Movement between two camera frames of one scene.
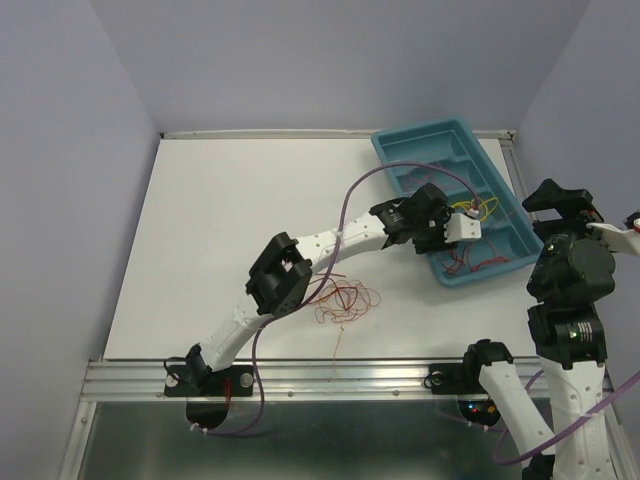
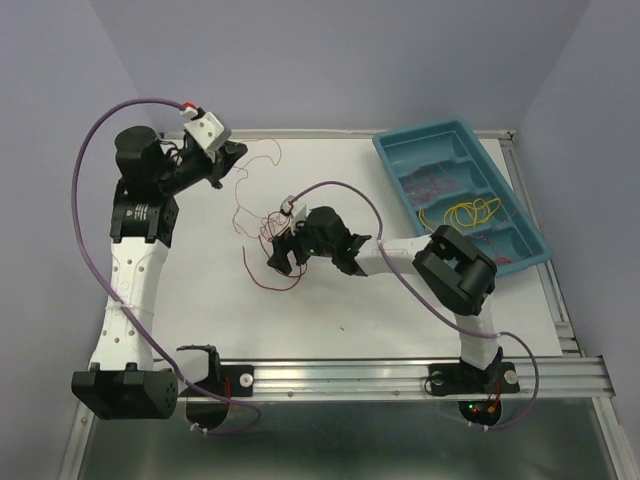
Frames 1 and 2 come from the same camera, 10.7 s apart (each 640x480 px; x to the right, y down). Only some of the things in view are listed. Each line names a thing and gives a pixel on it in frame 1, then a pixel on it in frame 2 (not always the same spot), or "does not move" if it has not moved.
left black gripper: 437,244 → 229,154
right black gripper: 549,193 → 282,246
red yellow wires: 342,300 → 272,223
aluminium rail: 367,379 does not move
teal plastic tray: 447,153 does not move
